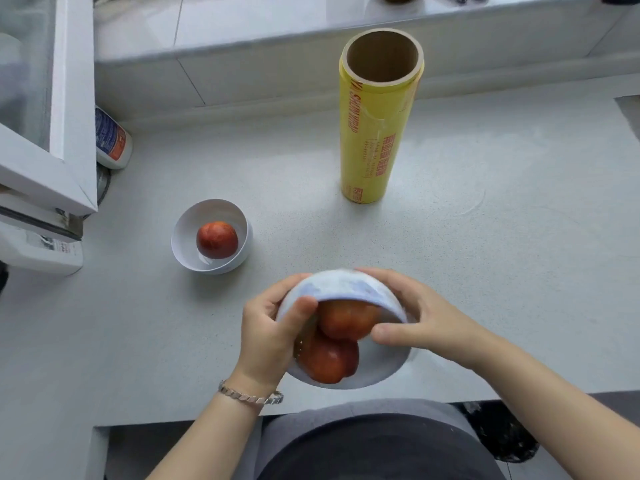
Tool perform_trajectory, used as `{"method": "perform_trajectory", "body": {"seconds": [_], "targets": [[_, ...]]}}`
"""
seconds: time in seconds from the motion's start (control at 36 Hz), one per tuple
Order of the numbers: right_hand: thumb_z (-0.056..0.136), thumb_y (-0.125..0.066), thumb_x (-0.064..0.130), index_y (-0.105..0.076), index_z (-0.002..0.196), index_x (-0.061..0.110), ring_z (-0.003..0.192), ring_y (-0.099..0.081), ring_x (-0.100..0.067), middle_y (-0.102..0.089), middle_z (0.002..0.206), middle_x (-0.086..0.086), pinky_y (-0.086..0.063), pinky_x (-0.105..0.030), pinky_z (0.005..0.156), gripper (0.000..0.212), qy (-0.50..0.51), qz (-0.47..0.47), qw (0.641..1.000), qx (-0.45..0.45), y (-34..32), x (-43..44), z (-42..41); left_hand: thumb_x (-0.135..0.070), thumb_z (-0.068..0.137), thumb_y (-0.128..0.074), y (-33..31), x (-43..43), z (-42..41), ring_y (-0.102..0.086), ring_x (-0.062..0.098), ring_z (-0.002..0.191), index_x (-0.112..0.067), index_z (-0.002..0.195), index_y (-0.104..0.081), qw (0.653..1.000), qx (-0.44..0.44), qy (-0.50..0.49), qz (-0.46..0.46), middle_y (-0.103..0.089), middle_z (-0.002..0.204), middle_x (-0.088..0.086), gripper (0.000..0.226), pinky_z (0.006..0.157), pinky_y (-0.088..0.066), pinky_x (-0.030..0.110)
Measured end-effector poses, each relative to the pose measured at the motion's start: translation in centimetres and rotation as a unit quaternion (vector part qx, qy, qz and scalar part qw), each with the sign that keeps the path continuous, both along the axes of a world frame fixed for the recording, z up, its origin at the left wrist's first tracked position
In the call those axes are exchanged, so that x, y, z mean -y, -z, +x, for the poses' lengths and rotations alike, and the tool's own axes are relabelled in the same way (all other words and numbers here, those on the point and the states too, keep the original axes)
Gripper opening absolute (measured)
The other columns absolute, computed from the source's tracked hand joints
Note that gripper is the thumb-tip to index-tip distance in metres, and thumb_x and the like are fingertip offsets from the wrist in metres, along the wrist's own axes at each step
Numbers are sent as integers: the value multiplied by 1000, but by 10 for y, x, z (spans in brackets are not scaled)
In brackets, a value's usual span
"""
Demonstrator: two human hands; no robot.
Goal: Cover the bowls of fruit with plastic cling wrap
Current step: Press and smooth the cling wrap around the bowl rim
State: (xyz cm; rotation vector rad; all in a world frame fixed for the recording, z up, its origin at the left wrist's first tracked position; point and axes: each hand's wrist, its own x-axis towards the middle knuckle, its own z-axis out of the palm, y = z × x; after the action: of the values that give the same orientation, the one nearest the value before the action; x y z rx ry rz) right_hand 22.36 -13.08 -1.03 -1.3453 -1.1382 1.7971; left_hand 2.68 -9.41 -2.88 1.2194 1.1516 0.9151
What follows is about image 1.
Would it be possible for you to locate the person's right forearm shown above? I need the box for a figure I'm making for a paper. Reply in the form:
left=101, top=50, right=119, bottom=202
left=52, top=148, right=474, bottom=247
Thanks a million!
left=465, top=329, right=640, bottom=480

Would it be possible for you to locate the yellow plastic wrap roll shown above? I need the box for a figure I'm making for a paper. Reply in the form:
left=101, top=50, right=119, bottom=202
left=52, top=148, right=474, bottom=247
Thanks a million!
left=339, top=27, right=425, bottom=205

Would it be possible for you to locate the person's right hand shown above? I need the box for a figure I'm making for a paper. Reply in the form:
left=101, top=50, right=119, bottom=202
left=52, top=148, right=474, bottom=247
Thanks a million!
left=355, top=267, right=489, bottom=368

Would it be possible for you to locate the white bowl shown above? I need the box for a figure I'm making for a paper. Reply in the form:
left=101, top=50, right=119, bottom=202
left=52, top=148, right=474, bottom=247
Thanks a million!
left=275, top=268, right=414, bottom=391
left=171, top=198, right=254, bottom=275

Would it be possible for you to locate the person's left forearm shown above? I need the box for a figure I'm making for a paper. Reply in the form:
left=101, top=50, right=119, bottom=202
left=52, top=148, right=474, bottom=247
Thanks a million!
left=145, top=384, right=281, bottom=480

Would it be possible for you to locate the steel sink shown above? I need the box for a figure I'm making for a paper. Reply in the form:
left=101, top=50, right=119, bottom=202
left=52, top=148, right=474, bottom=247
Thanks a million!
left=615, top=94, right=640, bottom=141

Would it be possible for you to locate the white bottle blue orange label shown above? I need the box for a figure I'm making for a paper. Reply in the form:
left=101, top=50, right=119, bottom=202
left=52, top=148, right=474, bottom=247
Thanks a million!
left=95, top=105, right=134, bottom=171

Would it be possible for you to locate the person's left hand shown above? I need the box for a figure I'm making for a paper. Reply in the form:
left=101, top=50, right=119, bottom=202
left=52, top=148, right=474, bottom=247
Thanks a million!
left=235, top=273, right=319, bottom=391

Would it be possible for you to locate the black speckled bag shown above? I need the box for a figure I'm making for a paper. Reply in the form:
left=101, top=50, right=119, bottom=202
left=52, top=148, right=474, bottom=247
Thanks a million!
left=452, top=400, right=541, bottom=464

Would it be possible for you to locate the grey shirt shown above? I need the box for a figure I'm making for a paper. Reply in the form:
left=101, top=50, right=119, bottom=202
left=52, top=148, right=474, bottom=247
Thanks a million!
left=247, top=398, right=506, bottom=480

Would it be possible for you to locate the silver link bracelet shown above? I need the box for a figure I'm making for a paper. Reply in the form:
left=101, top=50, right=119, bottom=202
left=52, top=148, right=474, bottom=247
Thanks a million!
left=217, top=379, right=285, bottom=407

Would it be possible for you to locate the white open window sash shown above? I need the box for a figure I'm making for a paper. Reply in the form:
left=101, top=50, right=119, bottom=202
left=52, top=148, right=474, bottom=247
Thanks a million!
left=0, top=0, right=99, bottom=217

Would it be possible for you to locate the white appliance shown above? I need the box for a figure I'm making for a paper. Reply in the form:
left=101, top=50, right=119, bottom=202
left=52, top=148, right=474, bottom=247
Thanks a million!
left=0, top=222, right=85, bottom=275

